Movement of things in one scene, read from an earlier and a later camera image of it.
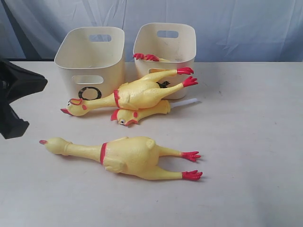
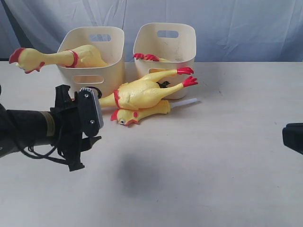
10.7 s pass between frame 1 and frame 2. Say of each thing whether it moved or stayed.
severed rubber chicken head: stayed
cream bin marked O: stayed
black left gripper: moved
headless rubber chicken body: stayed
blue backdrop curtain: stayed
